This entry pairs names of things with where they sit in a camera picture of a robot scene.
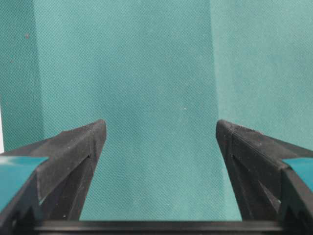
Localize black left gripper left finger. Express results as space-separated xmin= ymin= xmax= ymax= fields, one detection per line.
xmin=0 ymin=119 xmax=106 ymax=235

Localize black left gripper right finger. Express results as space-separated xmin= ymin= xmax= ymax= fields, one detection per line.
xmin=216 ymin=119 xmax=313 ymax=235

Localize white plastic tray case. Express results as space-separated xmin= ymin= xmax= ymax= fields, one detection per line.
xmin=0 ymin=110 xmax=4 ymax=153

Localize green table cloth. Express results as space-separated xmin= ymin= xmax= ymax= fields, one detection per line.
xmin=0 ymin=0 xmax=313 ymax=220

